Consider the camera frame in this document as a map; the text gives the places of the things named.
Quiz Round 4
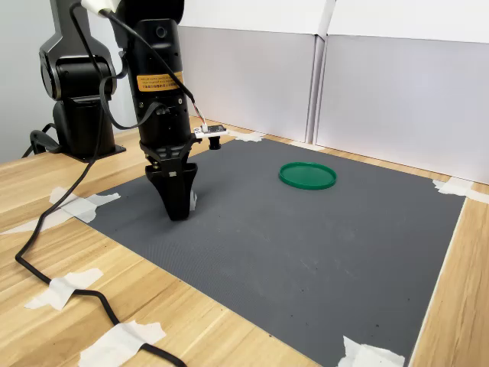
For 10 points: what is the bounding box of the round green lid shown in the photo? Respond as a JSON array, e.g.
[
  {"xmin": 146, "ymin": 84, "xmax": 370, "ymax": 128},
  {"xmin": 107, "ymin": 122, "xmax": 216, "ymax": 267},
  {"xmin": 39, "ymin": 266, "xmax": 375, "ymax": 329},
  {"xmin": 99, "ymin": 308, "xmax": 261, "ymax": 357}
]
[{"xmin": 278, "ymin": 161, "xmax": 338, "ymax": 191}]

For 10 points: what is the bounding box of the white masking tape piece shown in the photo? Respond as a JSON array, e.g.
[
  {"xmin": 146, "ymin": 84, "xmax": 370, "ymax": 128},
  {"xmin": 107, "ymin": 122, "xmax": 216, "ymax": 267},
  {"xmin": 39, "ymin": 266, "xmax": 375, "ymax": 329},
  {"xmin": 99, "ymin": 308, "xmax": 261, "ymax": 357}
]
[
  {"xmin": 234, "ymin": 128, "xmax": 269, "ymax": 143},
  {"xmin": 24, "ymin": 268, "xmax": 105, "ymax": 312},
  {"xmin": 432, "ymin": 177, "xmax": 489, "ymax": 203},
  {"xmin": 77, "ymin": 320, "xmax": 167, "ymax": 367},
  {"xmin": 0, "ymin": 186, "xmax": 121, "ymax": 236},
  {"xmin": 337, "ymin": 335, "xmax": 406, "ymax": 367}
]

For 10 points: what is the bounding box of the white partition panel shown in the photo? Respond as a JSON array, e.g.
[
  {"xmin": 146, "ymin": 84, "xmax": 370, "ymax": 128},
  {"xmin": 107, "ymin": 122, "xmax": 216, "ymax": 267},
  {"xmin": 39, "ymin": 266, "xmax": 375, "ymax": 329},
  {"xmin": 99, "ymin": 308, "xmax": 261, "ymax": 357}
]
[
  {"xmin": 177, "ymin": 0, "xmax": 329, "ymax": 145},
  {"xmin": 315, "ymin": 0, "xmax": 489, "ymax": 186}
]

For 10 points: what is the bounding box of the dark grey mat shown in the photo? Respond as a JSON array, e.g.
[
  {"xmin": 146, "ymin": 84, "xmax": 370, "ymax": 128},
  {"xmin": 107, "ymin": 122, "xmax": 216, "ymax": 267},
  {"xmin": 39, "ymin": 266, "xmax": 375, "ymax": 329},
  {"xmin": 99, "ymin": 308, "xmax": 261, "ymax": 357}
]
[{"xmin": 74, "ymin": 137, "xmax": 468, "ymax": 367}]

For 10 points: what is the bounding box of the small camera circuit board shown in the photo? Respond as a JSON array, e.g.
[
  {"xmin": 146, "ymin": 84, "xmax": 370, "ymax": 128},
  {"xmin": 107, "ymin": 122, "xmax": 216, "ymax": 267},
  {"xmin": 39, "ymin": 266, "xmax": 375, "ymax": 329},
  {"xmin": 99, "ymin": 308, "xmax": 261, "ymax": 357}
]
[{"xmin": 194, "ymin": 123, "xmax": 229, "ymax": 151}]

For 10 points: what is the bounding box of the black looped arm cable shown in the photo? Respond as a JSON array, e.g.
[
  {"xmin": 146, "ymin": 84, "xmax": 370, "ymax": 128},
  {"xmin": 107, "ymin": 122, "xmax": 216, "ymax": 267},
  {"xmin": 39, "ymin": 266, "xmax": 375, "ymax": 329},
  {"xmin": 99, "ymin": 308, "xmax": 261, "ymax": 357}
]
[{"xmin": 99, "ymin": 49, "xmax": 171, "ymax": 131}]

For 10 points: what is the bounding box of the thin camera wire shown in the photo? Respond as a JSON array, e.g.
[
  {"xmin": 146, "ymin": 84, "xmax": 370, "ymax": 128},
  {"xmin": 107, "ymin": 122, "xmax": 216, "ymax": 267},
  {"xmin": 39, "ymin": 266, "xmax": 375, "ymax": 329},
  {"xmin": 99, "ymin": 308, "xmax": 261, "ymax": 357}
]
[{"xmin": 102, "ymin": 7, "xmax": 209, "ymax": 133}]

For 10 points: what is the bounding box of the black base cable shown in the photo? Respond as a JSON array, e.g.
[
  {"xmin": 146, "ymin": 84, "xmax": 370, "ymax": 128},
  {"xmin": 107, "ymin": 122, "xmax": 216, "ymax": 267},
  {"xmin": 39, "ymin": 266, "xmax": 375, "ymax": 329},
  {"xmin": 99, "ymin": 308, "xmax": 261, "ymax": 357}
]
[{"xmin": 21, "ymin": 122, "xmax": 62, "ymax": 158}]

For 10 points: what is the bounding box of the thick black cable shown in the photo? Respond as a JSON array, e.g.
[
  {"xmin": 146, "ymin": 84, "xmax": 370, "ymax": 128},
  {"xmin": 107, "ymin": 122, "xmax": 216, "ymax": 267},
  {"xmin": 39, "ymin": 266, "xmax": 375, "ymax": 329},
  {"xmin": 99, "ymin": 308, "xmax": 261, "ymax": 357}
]
[{"xmin": 14, "ymin": 2, "xmax": 188, "ymax": 367}]

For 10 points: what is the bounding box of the white cable connector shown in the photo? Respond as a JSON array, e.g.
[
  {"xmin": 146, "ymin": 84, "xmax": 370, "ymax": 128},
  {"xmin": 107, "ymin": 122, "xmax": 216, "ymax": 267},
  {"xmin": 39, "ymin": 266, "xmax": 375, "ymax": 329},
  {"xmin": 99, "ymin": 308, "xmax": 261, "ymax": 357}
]
[{"xmin": 80, "ymin": 0, "xmax": 124, "ymax": 17}]

